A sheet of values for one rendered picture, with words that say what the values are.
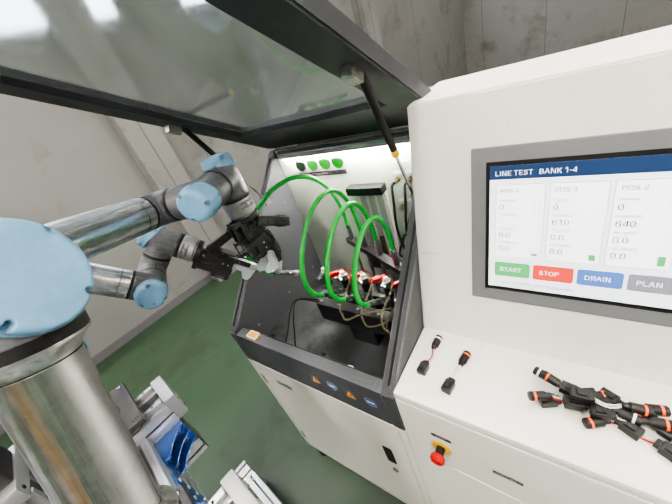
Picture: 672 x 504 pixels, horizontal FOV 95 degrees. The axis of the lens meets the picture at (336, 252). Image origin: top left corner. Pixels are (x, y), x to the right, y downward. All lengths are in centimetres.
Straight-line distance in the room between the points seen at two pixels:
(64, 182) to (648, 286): 352
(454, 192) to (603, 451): 55
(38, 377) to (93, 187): 310
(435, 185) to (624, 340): 49
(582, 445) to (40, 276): 85
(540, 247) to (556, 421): 34
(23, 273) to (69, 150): 309
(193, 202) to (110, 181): 284
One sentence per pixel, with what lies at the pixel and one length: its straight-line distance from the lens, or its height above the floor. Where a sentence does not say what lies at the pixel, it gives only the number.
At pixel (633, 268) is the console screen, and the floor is 122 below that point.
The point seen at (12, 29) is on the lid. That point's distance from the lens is 76.
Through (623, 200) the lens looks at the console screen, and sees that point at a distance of 73.
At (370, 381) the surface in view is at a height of 95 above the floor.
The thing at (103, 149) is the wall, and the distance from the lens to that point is 352.
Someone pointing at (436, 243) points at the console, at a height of 123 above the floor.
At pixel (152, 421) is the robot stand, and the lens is 118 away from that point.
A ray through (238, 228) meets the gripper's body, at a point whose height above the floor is 141.
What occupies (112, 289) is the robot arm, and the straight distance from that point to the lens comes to 92.
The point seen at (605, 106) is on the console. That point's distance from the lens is 71.
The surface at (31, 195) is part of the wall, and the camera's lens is 345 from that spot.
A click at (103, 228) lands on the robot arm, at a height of 157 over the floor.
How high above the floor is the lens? 169
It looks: 31 degrees down
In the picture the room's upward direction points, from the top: 20 degrees counter-clockwise
